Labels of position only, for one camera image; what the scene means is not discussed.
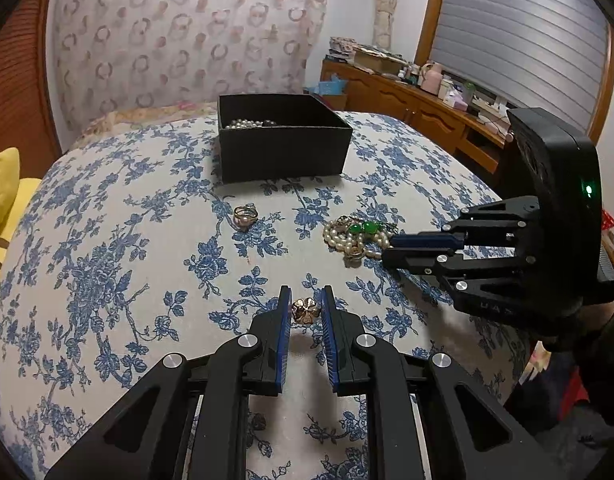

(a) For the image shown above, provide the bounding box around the wooden louvered door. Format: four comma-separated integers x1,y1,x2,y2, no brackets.
0,0,62,178

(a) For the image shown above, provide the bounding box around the pink floral bed quilt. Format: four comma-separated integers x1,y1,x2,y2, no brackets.
69,101,217,151

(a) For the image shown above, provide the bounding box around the pink patterned lace curtain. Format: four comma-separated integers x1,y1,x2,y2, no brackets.
52,0,328,135

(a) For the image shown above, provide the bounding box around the white pearl necklace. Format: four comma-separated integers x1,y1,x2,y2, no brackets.
322,216,394,267

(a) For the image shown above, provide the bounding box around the black jewelry box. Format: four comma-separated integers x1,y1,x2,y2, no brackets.
217,93,353,183

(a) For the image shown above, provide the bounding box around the grey window blind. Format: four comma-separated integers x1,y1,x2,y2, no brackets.
431,0,608,131

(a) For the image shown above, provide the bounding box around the green jade pendant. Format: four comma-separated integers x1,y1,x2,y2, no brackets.
347,221,383,236

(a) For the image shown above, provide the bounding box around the rose gold flower ring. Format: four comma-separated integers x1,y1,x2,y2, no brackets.
291,297,322,326

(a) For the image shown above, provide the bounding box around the blue tissue box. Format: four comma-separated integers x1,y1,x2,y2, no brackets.
305,74,347,110

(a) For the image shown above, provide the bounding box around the wooden cabinet counter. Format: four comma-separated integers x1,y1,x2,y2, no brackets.
321,60,506,178

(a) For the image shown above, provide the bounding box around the cardboard box on counter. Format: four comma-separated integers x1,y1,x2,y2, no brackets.
351,46,408,75

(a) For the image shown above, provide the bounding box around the pink thermos jug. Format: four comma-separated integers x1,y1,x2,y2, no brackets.
419,62,443,96

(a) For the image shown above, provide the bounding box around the yellow pikachu plush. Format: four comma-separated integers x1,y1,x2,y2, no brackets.
0,148,40,273

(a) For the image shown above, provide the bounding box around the blue floral white blanket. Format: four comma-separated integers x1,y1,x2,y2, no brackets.
0,113,530,479

